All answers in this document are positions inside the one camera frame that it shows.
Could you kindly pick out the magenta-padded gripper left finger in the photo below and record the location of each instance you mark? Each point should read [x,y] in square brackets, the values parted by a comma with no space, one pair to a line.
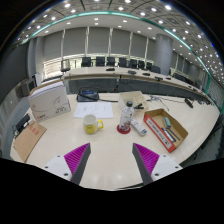
[60,165]

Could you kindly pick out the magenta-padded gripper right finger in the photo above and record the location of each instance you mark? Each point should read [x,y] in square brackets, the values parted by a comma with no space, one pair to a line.
[163,165]

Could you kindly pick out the clear bottle with black cap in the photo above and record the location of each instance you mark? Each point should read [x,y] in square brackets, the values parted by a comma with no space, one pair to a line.
[126,118]

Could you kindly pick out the black marker pen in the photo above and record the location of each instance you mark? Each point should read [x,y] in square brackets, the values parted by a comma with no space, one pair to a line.
[168,135]
[174,134]

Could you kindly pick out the brown paper envelope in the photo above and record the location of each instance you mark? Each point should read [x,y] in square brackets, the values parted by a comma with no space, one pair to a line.
[29,141]

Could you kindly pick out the brown cardboard box red-edged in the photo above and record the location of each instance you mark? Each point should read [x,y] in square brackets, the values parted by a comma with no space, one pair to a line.
[178,128]

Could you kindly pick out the teal eraser block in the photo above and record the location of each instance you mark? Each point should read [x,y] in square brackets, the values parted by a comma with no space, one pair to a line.
[167,122]

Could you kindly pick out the white remote control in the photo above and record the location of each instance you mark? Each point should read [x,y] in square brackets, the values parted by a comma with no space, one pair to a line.
[138,127]

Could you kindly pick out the white mug with yellow print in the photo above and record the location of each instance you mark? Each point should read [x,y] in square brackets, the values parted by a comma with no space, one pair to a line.
[90,125]

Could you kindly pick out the flat round red coaster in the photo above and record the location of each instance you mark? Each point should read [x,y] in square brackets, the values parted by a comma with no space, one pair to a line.
[120,130]

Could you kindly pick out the large white cardboard box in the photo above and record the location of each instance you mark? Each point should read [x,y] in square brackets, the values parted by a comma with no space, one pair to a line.
[50,103]

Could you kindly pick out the black clip tool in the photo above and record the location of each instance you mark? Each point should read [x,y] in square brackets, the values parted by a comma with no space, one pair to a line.
[139,106]

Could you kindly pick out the white printed paper sheet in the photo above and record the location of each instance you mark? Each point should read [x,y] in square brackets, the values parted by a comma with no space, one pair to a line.
[93,110]

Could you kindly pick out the black table microphone unit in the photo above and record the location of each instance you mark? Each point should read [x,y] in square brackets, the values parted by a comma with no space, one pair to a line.
[188,102]

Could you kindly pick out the beige divided organizer box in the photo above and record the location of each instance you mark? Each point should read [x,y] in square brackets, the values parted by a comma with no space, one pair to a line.
[133,96]

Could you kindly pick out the grey boxy monitor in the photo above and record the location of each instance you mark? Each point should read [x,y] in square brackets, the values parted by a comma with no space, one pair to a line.
[27,87]

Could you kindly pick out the black desk microphone base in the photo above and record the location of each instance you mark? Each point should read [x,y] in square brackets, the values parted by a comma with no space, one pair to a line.
[146,74]
[158,78]
[132,71]
[110,69]

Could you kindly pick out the row of black office chairs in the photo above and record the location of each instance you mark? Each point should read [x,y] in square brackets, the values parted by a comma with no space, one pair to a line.
[110,62]

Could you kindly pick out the group of round ceiling lights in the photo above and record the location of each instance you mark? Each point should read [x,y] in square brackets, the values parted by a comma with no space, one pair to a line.
[96,19]

